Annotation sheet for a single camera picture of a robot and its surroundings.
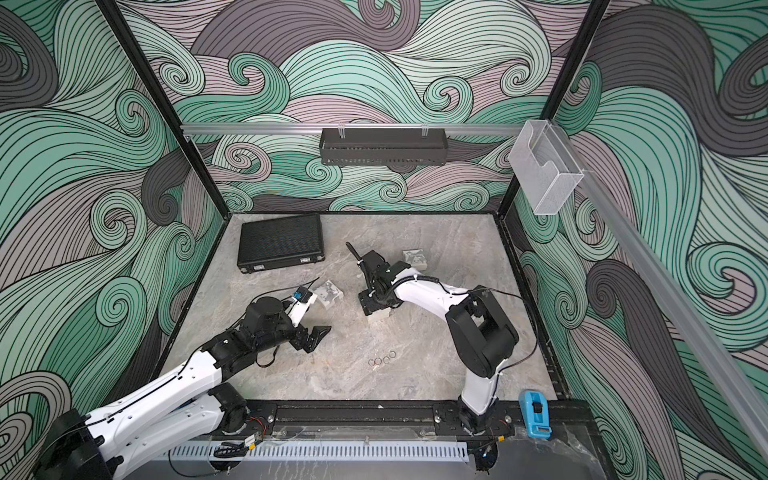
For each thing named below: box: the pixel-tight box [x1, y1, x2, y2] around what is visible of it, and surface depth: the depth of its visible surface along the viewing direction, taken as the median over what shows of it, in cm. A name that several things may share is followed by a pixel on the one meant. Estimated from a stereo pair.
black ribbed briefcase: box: [237, 213, 325, 274], surface depth 106 cm
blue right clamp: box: [518, 390, 552, 440], surface depth 73 cm
